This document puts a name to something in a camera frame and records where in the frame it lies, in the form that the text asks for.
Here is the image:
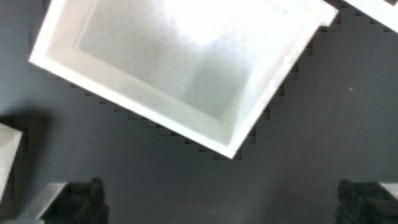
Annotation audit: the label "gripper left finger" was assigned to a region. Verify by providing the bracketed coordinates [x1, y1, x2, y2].
[21, 178, 110, 224]

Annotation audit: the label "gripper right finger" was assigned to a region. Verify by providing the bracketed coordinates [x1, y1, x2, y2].
[335, 180, 398, 224]

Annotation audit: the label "white drawer cabinet box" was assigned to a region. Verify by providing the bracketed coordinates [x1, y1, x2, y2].
[344, 0, 398, 33]

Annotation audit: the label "rear white drawer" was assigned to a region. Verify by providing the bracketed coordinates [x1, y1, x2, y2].
[30, 0, 337, 156]

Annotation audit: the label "white U-shaped fence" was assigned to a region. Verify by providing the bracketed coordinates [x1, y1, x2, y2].
[0, 123, 23, 201]

